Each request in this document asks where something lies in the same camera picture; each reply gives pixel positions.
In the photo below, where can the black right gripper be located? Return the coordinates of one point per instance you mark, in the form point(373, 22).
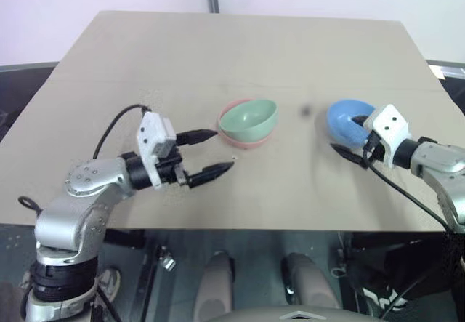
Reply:
point(374, 149)

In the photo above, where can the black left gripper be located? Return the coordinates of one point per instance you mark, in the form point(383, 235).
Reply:
point(170, 171)

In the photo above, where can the blue bowl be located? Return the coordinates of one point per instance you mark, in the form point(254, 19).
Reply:
point(341, 125)

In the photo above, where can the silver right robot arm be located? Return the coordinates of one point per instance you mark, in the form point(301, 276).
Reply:
point(439, 162)

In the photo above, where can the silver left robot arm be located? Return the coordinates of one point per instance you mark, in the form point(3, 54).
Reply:
point(83, 180)

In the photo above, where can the pink bowl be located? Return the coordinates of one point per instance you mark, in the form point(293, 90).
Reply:
point(247, 145)

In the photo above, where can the green bowl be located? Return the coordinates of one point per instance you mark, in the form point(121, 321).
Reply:
point(250, 118)

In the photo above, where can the small metal caster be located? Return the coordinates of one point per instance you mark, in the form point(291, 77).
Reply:
point(168, 262)

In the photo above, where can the grey left robot leg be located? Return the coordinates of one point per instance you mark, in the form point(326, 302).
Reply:
point(214, 285)

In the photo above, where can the grey robot leg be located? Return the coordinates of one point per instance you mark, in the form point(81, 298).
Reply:
point(214, 285)
point(309, 285)

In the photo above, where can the grey right robot leg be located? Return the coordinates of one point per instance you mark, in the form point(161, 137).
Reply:
point(309, 285)

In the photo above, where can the grey white sneaker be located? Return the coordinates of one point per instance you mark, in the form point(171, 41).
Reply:
point(110, 282)

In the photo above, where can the black white shoe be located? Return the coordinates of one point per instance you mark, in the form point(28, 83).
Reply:
point(385, 296)

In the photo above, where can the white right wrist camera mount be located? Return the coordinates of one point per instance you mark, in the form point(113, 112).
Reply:
point(390, 122)

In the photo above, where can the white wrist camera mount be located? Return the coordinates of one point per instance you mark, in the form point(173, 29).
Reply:
point(390, 122)
point(150, 133)

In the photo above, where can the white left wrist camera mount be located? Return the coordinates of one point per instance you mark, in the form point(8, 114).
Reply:
point(150, 133)

